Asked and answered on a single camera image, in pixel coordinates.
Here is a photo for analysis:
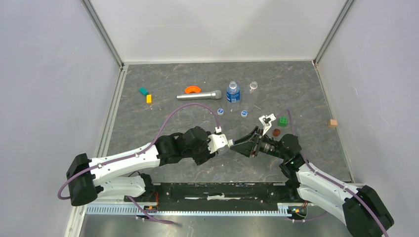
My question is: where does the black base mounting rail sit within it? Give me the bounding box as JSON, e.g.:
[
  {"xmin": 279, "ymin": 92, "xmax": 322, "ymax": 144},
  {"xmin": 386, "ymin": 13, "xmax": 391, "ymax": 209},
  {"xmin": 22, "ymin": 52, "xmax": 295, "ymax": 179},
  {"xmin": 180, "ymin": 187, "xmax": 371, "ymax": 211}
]
[{"xmin": 134, "ymin": 182, "xmax": 305, "ymax": 212}]

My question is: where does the slotted grey cable duct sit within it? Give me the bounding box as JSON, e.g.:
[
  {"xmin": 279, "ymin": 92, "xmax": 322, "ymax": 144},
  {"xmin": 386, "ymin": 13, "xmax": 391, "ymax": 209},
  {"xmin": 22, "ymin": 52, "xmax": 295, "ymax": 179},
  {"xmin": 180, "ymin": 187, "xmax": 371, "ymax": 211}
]
[{"xmin": 85, "ymin": 204, "xmax": 289, "ymax": 217}]

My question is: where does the orange curved pipe piece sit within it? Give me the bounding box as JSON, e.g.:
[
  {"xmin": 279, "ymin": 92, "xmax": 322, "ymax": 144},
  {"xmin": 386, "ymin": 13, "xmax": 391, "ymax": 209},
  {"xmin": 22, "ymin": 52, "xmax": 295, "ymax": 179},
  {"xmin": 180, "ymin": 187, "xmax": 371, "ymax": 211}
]
[{"xmin": 184, "ymin": 86, "xmax": 201, "ymax": 94}]

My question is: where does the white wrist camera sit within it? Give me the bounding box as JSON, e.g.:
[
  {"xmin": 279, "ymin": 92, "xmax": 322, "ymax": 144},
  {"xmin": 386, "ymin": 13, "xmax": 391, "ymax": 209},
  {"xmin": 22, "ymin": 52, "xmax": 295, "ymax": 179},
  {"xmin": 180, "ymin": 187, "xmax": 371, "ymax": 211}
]
[
  {"xmin": 258, "ymin": 114, "xmax": 276, "ymax": 135},
  {"xmin": 208, "ymin": 127, "xmax": 229, "ymax": 155}
]

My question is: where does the yellow rectangular block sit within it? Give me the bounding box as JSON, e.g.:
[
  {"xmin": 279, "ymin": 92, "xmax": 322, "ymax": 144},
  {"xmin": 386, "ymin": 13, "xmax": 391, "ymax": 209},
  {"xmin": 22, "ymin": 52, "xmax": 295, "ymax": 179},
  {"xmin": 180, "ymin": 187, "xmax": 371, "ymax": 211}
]
[{"xmin": 146, "ymin": 94, "xmax": 153, "ymax": 104}]

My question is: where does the brown cube near right wall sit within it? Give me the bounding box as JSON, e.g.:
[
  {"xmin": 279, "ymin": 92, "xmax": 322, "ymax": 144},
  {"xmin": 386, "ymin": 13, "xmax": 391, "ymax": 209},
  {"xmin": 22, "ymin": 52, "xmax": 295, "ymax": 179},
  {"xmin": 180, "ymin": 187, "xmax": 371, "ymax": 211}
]
[{"xmin": 328, "ymin": 119, "xmax": 338, "ymax": 128}]

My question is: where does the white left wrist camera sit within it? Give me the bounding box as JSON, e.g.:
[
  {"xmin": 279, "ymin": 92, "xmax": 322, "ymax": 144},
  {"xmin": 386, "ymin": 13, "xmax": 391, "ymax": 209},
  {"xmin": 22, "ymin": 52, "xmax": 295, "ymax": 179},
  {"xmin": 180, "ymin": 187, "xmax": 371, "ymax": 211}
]
[{"xmin": 208, "ymin": 127, "xmax": 229, "ymax": 155}]

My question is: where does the silver microphone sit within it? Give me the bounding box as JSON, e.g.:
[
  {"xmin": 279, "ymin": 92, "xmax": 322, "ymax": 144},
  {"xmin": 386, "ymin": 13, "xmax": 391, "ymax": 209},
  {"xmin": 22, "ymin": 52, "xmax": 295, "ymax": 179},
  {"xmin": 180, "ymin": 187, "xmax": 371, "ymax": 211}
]
[{"xmin": 176, "ymin": 90, "xmax": 222, "ymax": 100}]

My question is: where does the blue-white Pocari bottle cap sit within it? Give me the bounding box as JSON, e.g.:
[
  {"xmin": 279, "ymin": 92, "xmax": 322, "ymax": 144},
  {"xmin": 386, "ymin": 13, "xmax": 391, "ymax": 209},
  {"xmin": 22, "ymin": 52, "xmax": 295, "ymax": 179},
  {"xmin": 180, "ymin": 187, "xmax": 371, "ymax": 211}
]
[{"xmin": 217, "ymin": 108, "xmax": 224, "ymax": 116}]

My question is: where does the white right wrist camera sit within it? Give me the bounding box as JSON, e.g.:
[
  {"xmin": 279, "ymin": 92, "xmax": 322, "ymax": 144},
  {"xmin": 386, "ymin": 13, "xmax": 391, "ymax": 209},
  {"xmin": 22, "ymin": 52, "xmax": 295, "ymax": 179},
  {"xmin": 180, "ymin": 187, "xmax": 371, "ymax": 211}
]
[{"xmin": 258, "ymin": 114, "xmax": 276, "ymax": 135}]

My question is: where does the clear bottle with blue-white cap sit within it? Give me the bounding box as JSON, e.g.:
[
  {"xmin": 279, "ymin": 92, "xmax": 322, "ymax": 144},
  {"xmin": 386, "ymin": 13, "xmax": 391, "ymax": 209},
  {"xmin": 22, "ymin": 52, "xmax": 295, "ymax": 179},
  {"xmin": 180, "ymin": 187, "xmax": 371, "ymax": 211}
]
[{"xmin": 216, "ymin": 139, "xmax": 234, "ymax": 156}]

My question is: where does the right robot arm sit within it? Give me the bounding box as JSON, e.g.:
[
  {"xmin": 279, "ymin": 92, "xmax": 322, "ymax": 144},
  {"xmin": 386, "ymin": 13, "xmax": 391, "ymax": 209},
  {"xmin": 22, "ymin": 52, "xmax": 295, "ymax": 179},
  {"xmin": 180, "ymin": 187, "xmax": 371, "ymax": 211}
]
[{"xmin": 228, "ymin": 127, "xmax": 395, "ymax": 237}]

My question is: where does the white cap of bottle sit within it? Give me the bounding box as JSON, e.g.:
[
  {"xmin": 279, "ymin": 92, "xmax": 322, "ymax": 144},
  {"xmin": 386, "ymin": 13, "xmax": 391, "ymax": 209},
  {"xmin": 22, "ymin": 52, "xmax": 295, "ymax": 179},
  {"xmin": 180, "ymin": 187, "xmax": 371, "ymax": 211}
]
[{"xmin": 241, "ymin": 110, "xmax": 248, "ymax": 118}]

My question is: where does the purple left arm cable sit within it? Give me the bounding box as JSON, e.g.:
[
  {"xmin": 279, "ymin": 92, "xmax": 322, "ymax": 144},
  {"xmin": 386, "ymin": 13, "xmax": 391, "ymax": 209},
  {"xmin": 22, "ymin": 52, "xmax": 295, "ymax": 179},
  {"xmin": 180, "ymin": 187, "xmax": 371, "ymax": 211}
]
[{"xmin": 57, "ymin": 103, "xmax": 221, "ymax": 200}]

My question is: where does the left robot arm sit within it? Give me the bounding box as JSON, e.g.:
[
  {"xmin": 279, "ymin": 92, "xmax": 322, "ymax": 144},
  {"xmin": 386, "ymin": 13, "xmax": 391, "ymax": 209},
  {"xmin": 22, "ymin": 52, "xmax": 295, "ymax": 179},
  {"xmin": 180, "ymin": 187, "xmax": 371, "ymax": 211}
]
[{"xmin": 66, "ymin": 126, "xmax": 229, "ymax": 206}]

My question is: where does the blue labelled Pocari bottle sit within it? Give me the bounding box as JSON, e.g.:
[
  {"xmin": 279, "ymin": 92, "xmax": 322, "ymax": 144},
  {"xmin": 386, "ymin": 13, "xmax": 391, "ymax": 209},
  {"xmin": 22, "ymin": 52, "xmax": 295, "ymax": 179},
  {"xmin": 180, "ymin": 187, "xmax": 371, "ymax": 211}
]
[{"xmin": 226, "ymin": 81, "xmax": 241, "ymax": 103}]

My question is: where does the teal rectangular block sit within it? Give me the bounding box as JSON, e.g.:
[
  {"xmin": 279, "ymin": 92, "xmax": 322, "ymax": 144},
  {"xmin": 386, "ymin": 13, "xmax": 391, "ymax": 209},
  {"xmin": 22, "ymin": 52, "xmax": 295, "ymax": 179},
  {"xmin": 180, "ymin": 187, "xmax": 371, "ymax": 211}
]
[{"xmin": 139, "ymin": 87, "xmax": 149, "ymax": 96}]

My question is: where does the small brown round object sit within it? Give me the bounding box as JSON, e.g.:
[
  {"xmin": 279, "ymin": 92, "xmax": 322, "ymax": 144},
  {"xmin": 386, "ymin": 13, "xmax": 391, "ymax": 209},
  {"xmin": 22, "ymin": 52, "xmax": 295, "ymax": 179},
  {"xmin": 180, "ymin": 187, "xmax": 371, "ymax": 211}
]
[{"xmin": 272, "ymin": 128, "xmax": 281, "ymax": 137}]

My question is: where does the green toy brick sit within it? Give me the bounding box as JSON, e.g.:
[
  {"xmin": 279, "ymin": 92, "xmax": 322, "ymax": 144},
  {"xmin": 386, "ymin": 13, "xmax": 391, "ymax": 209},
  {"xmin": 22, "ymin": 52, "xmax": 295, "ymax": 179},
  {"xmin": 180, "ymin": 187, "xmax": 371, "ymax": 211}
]
[{"xmin": 277, "ymin": 117, "xmax": 289, "ymax": 127}]

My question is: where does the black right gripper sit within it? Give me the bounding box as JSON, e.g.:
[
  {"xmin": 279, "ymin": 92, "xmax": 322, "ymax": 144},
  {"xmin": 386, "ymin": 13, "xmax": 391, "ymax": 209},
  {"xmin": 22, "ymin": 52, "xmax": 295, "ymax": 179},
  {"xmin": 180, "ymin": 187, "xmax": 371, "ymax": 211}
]
[{"xmin": 229, "ymin": 126, "xmax": 287, "ymax": 160}]

